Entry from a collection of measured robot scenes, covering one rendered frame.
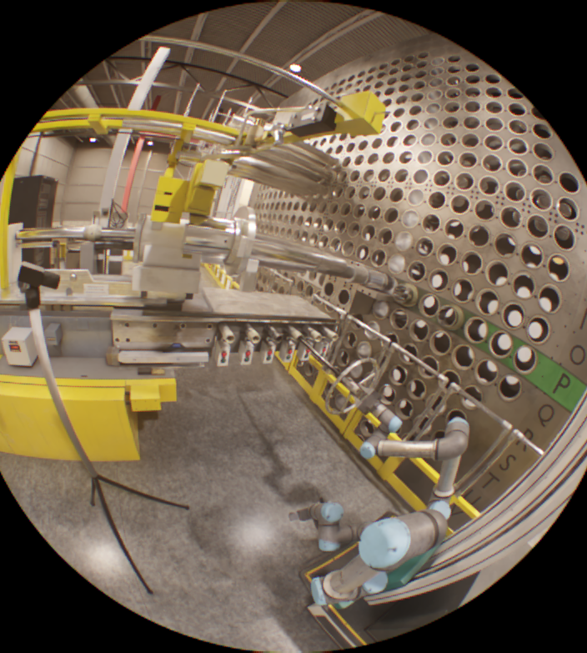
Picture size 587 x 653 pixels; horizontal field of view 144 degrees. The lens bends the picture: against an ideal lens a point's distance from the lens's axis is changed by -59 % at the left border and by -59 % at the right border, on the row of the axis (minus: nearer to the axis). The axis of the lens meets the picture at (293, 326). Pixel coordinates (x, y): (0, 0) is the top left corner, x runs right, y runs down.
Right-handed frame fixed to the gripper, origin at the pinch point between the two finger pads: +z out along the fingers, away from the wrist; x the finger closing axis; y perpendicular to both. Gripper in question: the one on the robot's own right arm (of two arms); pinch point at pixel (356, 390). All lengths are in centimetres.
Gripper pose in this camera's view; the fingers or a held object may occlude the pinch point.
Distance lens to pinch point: 130.2
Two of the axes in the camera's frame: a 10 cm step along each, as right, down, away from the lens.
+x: 6.8, -7.4, 0.2
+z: -4.9, -4.4, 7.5
